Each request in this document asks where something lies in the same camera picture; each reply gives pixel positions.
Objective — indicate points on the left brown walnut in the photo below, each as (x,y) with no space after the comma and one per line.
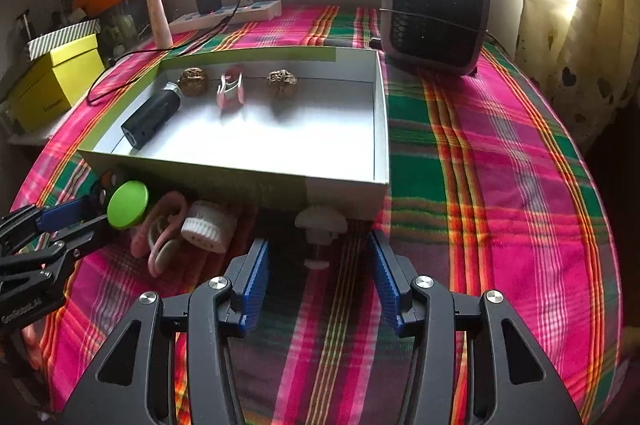
(193,82)

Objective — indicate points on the right brown walnut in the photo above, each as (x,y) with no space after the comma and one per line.
(282,84)

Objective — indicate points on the pink clip in tray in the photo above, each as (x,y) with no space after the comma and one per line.
(230,91)

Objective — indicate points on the striped white box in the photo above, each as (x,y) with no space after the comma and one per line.
(42,44)

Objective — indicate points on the white ribbed round cap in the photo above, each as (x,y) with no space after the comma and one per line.
(209,226)

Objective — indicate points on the black round button remote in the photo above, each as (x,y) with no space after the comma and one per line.
(105,186)

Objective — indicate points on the black rectangular flashlight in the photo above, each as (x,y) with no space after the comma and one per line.
(148,119)

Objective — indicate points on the white power strip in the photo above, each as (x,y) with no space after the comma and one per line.
(261,11)

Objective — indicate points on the grey portable heater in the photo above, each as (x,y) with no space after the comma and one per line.
(444,35)

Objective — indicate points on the green cap white knob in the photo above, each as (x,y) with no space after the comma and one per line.
(127,205)

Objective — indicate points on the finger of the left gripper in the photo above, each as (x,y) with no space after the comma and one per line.
(31,221)
(65,249)

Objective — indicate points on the pink white clip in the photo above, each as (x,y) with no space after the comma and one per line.
(158,238)

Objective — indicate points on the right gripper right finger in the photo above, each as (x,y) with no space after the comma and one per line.
(511,380)

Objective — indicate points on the white and green cardboard tray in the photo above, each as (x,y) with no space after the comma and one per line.
(326,145)

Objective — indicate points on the cream patterned curtain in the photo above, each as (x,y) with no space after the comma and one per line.
(583,55)

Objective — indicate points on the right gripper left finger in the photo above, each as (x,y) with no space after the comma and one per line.
(131,378)

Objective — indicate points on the pink cosmetic tube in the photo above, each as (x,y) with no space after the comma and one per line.
(159,24)

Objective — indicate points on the white mushroom knob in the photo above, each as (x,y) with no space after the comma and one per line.
(322,226)

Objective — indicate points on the brown walnut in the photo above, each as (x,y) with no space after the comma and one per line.
(193,82)
(282,84)

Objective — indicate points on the yellow cardboard box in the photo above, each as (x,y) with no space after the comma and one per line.
(55,83)

